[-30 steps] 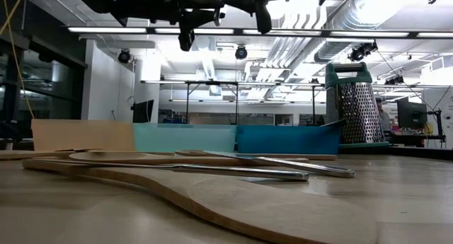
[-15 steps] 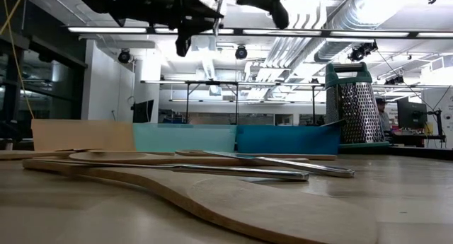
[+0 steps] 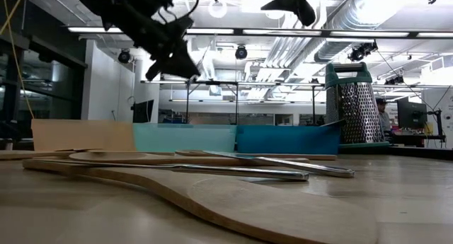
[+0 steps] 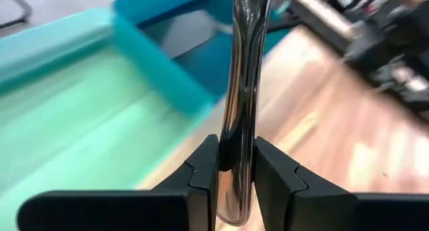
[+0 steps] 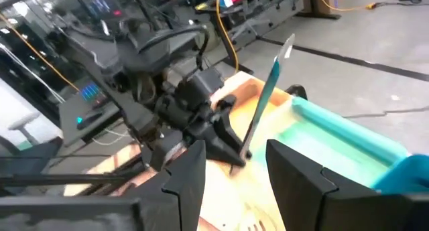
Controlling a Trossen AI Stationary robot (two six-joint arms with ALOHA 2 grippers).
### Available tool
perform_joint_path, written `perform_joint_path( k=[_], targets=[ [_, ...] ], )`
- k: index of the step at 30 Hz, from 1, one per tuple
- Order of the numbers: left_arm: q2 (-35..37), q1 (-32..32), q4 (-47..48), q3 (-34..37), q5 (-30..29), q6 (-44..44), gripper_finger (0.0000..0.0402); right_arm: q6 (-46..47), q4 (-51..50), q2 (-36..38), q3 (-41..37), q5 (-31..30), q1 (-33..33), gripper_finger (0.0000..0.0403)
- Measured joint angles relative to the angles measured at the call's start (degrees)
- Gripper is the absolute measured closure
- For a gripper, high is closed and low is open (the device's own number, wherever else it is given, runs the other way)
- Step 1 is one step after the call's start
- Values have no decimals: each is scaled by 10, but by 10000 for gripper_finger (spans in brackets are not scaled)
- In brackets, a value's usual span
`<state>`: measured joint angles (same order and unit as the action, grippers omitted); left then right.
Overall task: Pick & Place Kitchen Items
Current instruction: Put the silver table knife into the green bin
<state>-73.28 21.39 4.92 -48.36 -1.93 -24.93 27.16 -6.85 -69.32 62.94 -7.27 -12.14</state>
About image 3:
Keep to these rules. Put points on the silver table knife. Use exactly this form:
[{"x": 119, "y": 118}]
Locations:
[
  {"x": 311, "y": 168},
  {"x": 247, "y": 172}
]

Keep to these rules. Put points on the mint green plastic bin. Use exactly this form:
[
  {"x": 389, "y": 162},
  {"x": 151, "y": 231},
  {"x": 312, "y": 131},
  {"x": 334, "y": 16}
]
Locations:
[{"x": 184, "y": 138}]

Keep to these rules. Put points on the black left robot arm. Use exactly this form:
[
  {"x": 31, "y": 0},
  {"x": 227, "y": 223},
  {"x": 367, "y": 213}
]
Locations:
[{"x": 117, "y": 7}]

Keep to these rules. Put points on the orange plastic bin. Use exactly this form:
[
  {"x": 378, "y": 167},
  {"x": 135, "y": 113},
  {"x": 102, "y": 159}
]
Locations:
[{"x": 81, "y": 134}]

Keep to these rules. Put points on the black ceiling lamp cluster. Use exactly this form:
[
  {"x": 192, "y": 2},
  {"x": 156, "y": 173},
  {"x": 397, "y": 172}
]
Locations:
[{"x": 361, "y": 53}]

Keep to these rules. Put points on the cluttered desk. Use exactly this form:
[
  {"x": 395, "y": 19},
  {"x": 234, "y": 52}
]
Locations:
[{"x": 417, "y": 138}]

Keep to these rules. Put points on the wooden spoon with white label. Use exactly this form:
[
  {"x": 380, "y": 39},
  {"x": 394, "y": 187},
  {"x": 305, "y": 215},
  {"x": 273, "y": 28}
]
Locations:
[{"x": 117, "y": 156}]

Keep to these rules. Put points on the wooden spatula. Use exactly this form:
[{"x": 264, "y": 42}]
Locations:
[{"x": 265, "y": 215}]

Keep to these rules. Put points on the silver ceiling duct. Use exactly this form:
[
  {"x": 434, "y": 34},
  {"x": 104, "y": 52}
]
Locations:
[{"x": 348, "y": 21}]

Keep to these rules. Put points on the black monitor by white wall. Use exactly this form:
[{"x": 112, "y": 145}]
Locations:
[{"x": 143, "y": 111}]

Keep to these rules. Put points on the wooden slotted spoon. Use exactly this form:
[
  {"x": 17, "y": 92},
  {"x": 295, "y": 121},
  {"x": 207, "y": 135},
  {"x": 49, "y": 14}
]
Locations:
[{"x": 301, "y": 156}]

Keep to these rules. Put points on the black ceiling spot lamp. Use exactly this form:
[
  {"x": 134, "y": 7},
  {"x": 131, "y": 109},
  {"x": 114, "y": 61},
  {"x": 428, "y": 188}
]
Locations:
[
  {"x": 241, "y": 52},
  {"x": 124, "y": 56}
]

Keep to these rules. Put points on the long ceiling light strip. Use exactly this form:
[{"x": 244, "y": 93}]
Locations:
[{"x": 368, "y": 34}]

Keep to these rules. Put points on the person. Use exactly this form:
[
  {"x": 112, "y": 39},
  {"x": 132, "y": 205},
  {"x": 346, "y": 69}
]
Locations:
[{"x": 384, "y": 120}]

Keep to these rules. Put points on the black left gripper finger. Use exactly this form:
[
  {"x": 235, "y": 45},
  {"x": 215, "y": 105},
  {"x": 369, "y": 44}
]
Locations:
[
  {"x": 184, "y": 67},
  {"x": 161, "y": 67}
]

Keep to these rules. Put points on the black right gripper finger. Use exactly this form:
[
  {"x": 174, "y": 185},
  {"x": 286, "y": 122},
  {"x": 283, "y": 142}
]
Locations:
[{"x": 293, "y": 3}]

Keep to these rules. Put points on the blue plastic bin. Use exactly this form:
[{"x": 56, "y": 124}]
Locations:
[{"x": 286, "y": 139}]

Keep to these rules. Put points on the wooden fork spoon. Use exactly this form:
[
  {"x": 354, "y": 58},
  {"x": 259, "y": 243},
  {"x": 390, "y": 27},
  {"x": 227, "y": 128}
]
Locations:
[{"x": 35, "y": 154}]

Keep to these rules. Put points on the black monitor on cluttered desk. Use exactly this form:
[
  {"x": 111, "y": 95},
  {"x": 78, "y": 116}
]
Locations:
[{"x": 412, "y": 115}]

